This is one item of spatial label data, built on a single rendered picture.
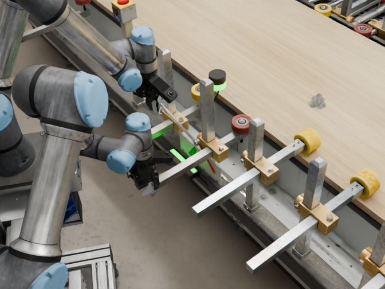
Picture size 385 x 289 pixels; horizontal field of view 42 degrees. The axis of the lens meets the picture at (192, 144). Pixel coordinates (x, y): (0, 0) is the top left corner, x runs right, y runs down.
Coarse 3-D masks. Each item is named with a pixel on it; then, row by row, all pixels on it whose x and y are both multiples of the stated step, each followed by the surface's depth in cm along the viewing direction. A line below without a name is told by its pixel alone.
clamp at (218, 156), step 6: (198, 138) 191; (216, 138) 188; (204, 144) 188; (210, 144) 186; (216, 144) 186; (222, 144) 186; (216, 150) 184; (228, 150) 185; (216, 156) 185; (222, 156) 185; (228, 156) 187
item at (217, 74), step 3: (216, 69) 173; (219, 69) 173; (210, 72) 172; (213, 72) 172; (216, 72) 172; (219, 72) 172; (222, 72) 171; (210, 75) 171; (213, 75) 171; (216, 75) 170; (219, 75) 170; (222, 75) 170; (213, 78) 169; (216, 78) 169; (219, 78) 169; (216, 96) 178
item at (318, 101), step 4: (312, 96) 197; (316, 96) 197; (320, 96) 196; (312, 100) 195; (316, 100) 194; (320, 100) 195; (308, 104) 194; (312, 104) 193; (316, 104) 194; (320, 104) 193; (324, 104) 193; (320, 108) 192
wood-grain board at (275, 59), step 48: (96, 0) 259; (144, 0) 256; (192, 0) 254; (240, 0) 252; (288, 0) 250; (192, 48) 225; (240, 48) 223; (288, 48) 221; (336, 48) 220; (384, 48) 218; (240, 96) 200; (288, 96) 199; (336, 96) 197; (384, 96) 196; (336, 144) 179; (384, 144) 178; (384, 192) 163
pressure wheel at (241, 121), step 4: (236, 116) 191; (240, 116) 191; (244, 116) 191; (248, 116) 191; (232, 120) 189; (236, 120) 190; (240, 120) 189; (244, 120) 189; (248, 120) 189; (232, 124) 188; (236, 124) 188; (240, 124) 188; (244, 124) 188; (248, 124) 187; (232, 128) 190; (236, 128) 187; (240, 128) 187; (244, 128) 186; (248, 128) 187; (236, 132) 189; (240, 132) 188; (244, 132) 188; (248, 132) 189; (240, 140) 196
